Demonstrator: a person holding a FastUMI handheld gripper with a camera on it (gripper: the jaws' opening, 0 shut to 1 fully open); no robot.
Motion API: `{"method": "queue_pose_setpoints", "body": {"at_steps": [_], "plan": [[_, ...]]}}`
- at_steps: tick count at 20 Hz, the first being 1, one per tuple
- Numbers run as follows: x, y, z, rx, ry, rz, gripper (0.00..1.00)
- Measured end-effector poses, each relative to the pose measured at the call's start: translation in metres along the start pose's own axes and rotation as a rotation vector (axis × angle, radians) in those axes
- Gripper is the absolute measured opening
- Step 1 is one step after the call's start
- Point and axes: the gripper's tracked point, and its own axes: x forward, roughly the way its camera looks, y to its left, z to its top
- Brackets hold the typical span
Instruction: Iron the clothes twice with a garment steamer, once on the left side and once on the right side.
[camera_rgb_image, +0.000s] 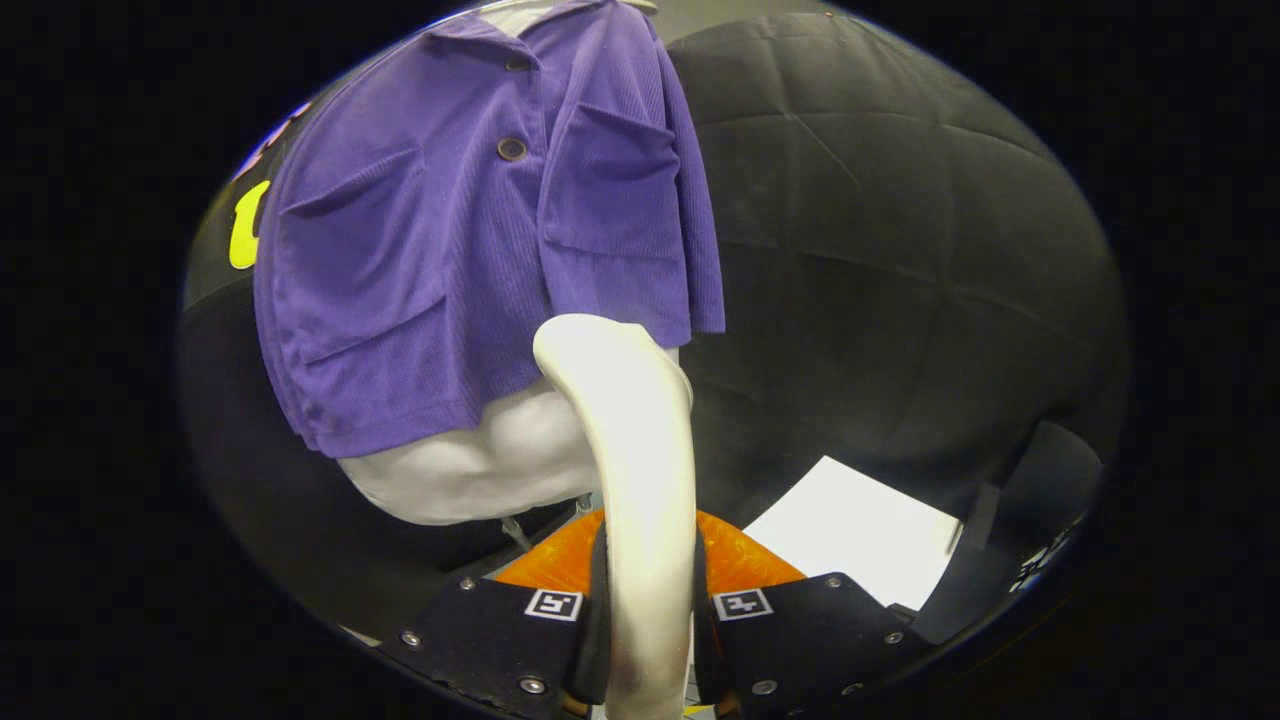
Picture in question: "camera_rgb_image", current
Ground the white shirt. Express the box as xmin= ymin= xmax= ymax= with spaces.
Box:
xmin=338 ymin=0 xmax=691 ymax=527

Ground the purple corduroy jacket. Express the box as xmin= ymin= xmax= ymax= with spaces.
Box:
xmin=252 ymin=0 xmax=727 ymax=459

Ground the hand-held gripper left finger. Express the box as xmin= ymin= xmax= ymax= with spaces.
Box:
xmin=382 ymin=508 xmax=613 ymax=719

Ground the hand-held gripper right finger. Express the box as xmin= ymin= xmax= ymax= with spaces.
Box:
xmin=692 ymin=510 xmax=928 ymax=719

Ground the white paper sheet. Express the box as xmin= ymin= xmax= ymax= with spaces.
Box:
xmin=742 ymin=456 xmax=963 ymax=613

